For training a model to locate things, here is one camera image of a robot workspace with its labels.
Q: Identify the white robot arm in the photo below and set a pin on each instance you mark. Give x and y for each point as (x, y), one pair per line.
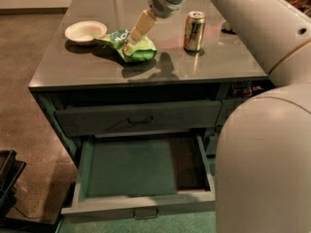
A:
(263, 162)

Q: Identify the snack bag in shelf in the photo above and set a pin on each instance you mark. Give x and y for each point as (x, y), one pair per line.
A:
(241, 89)

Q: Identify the white paper bowl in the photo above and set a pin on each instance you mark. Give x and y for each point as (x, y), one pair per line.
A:
(85, 33)

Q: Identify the top right drawer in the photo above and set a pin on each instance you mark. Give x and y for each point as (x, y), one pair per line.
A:
(227, 108)

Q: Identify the gold soda can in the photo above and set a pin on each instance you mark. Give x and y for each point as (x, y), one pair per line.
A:
(194, 30)

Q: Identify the top left drawer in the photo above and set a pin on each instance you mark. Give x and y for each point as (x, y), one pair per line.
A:
(136, 118)

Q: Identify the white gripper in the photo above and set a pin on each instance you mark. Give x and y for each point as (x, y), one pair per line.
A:
(165, 2)

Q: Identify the green rice chip bag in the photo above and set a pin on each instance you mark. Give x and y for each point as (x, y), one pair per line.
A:
(129, 51)

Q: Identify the open middle left drawer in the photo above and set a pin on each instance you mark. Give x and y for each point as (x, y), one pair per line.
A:
(142, 177)

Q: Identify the black equipment on floor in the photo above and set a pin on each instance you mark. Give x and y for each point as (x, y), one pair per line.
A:
(10, 170)

